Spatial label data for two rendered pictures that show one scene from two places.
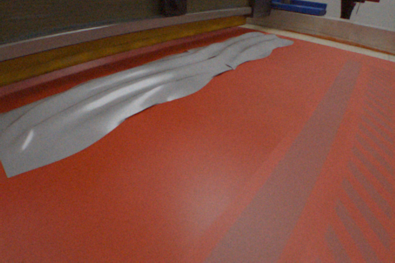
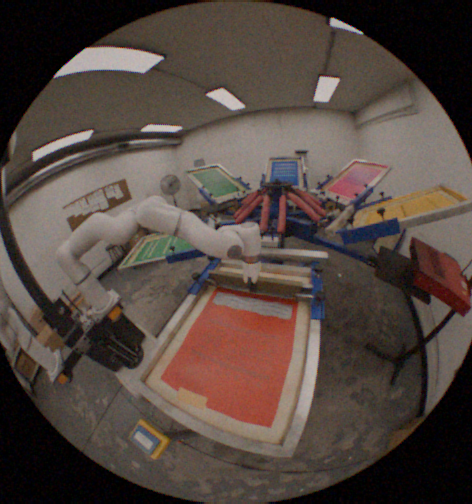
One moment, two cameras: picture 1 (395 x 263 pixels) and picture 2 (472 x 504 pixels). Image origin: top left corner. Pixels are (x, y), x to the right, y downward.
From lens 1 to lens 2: 61 cm
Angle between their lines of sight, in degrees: 63
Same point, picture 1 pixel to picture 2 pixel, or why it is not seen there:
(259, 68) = (252, 315)
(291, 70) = (255, 321)
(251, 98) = (236, 316)
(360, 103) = (244, 334)
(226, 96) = (235, 313)
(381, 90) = (255, 341)
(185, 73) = (239, 305)
